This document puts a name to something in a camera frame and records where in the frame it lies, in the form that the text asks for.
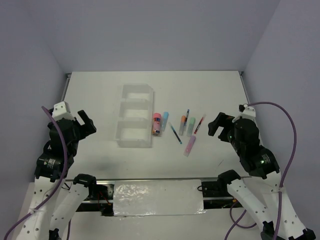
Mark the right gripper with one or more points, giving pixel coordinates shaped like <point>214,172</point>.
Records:
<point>222,118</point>

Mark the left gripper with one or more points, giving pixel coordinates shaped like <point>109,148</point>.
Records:
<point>88,127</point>

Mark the red pen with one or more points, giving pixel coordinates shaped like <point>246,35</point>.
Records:
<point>199,124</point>

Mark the green highlighter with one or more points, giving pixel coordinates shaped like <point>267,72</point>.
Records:
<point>191,125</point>

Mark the blue pen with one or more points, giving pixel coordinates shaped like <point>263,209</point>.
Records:
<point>186,117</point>

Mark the orange highlighter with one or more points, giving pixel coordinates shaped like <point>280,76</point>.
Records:
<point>182,125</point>

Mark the teal pen refill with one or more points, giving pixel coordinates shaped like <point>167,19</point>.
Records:
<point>175,133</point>

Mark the blue highlighter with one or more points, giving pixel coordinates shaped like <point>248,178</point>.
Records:
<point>164,121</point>

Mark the pink glue stick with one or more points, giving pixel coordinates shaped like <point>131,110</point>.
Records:
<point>156,129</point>

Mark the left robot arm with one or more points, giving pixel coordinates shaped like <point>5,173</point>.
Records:
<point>45,219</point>

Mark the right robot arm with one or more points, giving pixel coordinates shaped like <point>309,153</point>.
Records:
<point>274,214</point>

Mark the clear three-compartment organizer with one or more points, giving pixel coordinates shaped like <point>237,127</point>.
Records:
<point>134,116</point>

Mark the silver foil sheet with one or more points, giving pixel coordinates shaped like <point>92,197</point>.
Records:
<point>158,198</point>

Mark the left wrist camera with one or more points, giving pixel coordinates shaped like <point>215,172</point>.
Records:
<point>61,111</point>

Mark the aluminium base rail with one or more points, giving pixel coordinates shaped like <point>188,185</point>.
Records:
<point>101,199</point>

